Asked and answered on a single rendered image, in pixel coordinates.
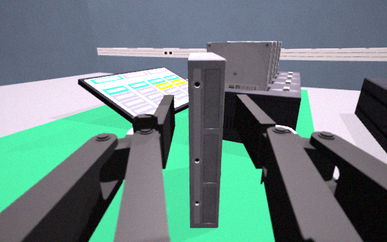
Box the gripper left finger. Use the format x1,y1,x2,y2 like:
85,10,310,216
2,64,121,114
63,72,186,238
0,95,175,242

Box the green flat mat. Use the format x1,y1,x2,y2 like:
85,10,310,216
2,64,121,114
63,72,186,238
0,89,314,242

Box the black-framed status screen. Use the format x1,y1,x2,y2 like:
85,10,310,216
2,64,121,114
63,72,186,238
78,67,188,123

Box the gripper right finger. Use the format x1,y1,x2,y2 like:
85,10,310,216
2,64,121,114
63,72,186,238
234,94,387,242

